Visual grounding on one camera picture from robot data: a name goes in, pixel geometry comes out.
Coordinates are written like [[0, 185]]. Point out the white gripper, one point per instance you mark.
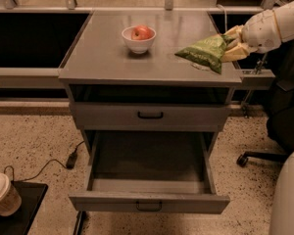
[[261, 31]]

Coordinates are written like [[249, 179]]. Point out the green jalapeno chip bag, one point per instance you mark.
[[207, 52]]

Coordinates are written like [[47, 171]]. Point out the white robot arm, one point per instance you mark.
[[282, 214]]

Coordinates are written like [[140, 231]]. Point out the grey drawer cabinet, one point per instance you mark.
[[101, 69]]

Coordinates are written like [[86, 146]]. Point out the closed grey drawer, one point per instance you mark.
[[144, 117]]

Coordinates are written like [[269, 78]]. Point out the open grey drawer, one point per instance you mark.
[[144, 171]]

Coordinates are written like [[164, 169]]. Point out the black office chair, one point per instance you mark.
[[279, 106]]

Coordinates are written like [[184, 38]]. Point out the red apple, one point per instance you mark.
[[141, 32]]

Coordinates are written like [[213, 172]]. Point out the white ceramic bowl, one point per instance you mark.
[[137, 46]]

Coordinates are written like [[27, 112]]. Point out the black side table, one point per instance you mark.
[[20, 222]]

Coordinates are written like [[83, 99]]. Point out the white paper coffee cup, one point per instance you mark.
[[10, 199]]

